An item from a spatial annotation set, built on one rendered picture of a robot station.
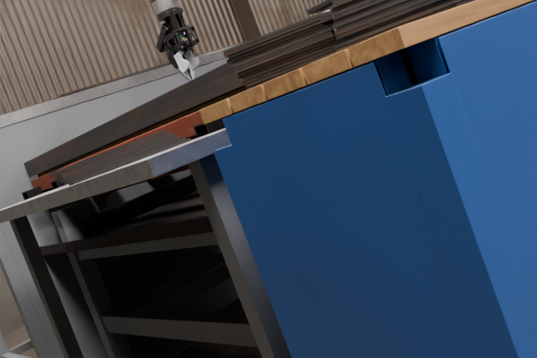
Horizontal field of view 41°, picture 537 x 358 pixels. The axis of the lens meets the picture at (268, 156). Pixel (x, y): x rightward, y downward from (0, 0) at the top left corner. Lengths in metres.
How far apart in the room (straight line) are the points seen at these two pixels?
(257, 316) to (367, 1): 0.64
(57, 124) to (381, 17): 2.02
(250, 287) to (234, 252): 0.07
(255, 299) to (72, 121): 1.61
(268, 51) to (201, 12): 4.78
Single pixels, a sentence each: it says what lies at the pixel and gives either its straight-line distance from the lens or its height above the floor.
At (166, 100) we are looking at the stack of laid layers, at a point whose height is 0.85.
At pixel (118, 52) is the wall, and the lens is 5.32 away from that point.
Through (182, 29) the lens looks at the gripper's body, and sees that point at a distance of 2.19.
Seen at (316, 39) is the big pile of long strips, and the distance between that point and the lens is 0.95.
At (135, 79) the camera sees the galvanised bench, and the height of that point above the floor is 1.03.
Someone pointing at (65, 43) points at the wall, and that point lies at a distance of 5.20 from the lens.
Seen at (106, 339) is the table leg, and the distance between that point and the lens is 2.58.
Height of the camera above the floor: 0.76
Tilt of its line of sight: 4 degrees down
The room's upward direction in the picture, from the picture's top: 21 degrees counter-clockwise
